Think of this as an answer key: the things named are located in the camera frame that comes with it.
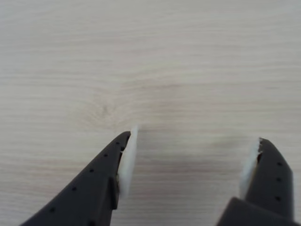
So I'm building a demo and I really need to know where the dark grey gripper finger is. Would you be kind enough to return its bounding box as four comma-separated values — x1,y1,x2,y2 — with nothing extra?
238,137,296,221
18,124,141,226

